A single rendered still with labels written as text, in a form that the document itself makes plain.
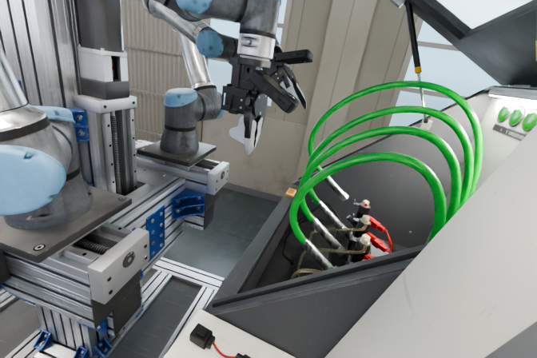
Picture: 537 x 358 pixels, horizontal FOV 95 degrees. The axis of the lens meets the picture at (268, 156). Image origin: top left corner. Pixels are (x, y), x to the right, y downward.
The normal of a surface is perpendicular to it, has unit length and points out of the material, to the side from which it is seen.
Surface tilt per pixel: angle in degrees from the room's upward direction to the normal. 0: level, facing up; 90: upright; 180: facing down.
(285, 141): 90
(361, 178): 90
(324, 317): 90
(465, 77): 90
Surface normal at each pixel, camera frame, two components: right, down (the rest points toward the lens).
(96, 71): -0.25, 0.31
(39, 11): 0.96, 0.22
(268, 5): 0.50, 0.37
